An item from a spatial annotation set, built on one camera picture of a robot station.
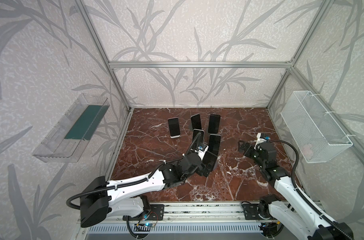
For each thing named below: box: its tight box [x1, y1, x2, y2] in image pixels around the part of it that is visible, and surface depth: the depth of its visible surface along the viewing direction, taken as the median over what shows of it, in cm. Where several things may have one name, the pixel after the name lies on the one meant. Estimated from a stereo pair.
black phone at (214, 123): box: [208, 114, 221, 134], surface depth 99 cm
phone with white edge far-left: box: [168, 117, 181, 139], surface depth 99 cm
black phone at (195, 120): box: [190, 113, 202, 130], surface depth 103 cm
